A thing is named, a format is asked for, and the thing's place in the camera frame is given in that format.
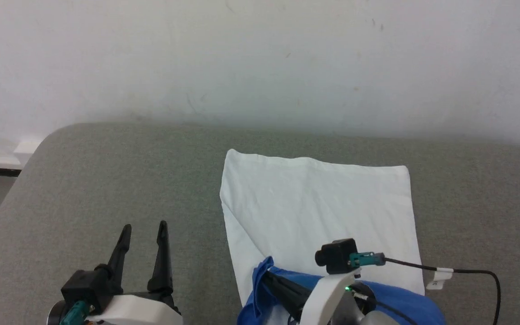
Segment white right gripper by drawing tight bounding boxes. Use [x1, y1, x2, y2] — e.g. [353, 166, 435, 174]
[261, 270, 400, 325]

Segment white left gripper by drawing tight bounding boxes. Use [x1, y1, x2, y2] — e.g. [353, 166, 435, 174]
[85, 221, 184, 325]

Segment white and blue t-shirt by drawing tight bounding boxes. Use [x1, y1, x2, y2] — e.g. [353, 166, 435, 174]
[219, 149, 446, 325]

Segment grey fabric sofa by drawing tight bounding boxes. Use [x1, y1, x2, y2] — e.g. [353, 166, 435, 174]
[0, 123, 520, 325]

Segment white wall skirting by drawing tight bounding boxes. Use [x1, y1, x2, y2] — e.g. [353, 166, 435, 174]
[0, 138, 45, 170]

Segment black camera cable with tag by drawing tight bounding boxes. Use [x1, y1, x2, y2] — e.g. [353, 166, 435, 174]
[383, 257, 501, 325]

